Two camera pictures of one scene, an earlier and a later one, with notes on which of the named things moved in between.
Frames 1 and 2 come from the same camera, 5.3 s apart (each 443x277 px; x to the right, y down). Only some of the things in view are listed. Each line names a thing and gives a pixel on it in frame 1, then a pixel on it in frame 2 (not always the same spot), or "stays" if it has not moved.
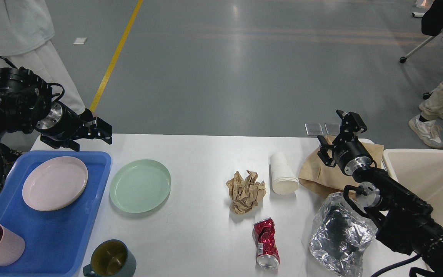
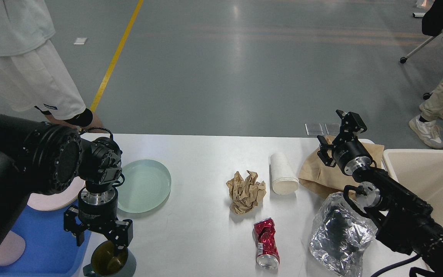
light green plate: (140, 186) stays
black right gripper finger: (352, 124) stays
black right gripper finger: (323, 153) stays
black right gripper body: (350, 154) stays
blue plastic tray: (55, 241) stays
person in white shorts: (17, 34) stays
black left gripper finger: (99, 129) -> (70, 224)
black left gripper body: (58, 120) -> (97, 211)
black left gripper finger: (57, 143) -> (121, 235)
